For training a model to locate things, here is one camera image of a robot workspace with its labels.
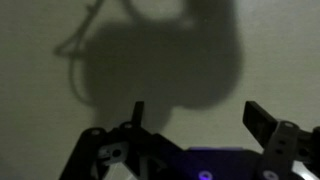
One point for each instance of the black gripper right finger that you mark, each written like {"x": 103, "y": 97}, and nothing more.
{"x": 280, "y": 140}

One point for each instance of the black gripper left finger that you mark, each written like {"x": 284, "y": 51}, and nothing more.
{"x": 133, "y": 136}

